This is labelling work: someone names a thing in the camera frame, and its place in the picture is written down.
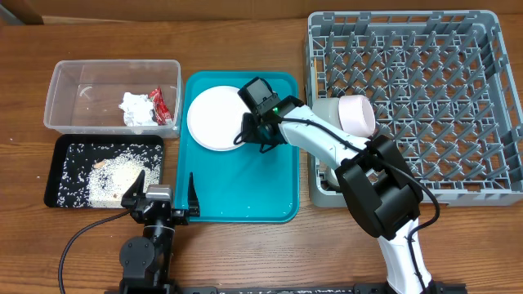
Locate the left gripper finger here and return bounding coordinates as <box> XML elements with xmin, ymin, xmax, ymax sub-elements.
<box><xmin>121</xmin><ymin>170</ymin><xmax>145</xmax><ymax>208</ymax></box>
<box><xmin>188</xmin><ymin>172</ymin><xmax>200</xmax><ymax>217</ymax></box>

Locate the white napkin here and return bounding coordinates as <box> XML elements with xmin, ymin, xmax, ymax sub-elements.
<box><xmin>118</xmin><ymin>92</ymin><xmax>158</xmax><ymax>127</ymax></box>

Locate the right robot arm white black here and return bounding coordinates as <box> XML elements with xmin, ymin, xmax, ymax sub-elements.
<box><xmin>234</xmin><ymin>78</ymin><xmax>440</xmax><ymax>293</ymax></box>

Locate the spilled rice pile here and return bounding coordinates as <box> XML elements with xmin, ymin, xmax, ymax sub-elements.
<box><xmin>55</xmin><ymin>143</ymin><xmax>163</xmax><ymax>208</ymax></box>

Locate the black tray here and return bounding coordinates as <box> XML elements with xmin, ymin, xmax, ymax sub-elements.
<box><xmin>44</xmin><ymin>135</ymin><xmax>164</xmax><ymax>207</ymax></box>

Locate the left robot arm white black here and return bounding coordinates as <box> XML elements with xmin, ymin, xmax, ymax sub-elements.
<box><xmin>119</xmin><ymin>171</ymin><xmax>200</xmax><ymax>293</ymax></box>

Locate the red snack wrapper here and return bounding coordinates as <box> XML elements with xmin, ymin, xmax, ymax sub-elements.
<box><xmin>149</xmin><ymin>87</ymin><xmax>173</xmax><ymax>126</ymax></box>

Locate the teal serving tray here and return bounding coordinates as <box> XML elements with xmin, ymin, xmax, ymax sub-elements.
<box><xmin>173</xmin><ymin>70</ymin><xmax>301</xmax><ymax>224</ymax></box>

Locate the grey dishwasher rack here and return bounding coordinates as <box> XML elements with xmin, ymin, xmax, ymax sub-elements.
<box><xmin>305</xmin><ymin>11</ymin><xmax>522</xmax><ymax>207</ymax></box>

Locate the wooden chopstick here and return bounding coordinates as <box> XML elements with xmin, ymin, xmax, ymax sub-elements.
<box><xmin>313</xmin><ymin>58</ymin><xmax>318</xmax><ymax>83</ymax></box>

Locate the white cup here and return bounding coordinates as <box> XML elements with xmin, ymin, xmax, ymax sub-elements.
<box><xmin>325</xmin><ymin>167</ymin><xmax>340</xmax><ymax>192</ymax></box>

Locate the grey bowl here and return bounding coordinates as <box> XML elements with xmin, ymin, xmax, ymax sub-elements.
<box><xmin>311</xmin><ymin>98</ymin><xmax>342</xmax><ymax>129</ymax></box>

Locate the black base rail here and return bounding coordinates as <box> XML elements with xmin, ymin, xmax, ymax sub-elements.
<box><xmin>105</xmin><ymin>281</ymin><xmax>467</xmax><ymax>294</ymax></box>

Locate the pink plate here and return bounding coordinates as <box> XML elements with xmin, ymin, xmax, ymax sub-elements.
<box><xmin>186</xmin><ymin>86</ymin><xmax>248</xmax><ymax>152</ymax></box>

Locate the clear plastic bin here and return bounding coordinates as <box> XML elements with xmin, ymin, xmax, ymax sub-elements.
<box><xmin>43</xmin><ymin>60</ymin><xmax>184</xmax><ymax>138</ymax></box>

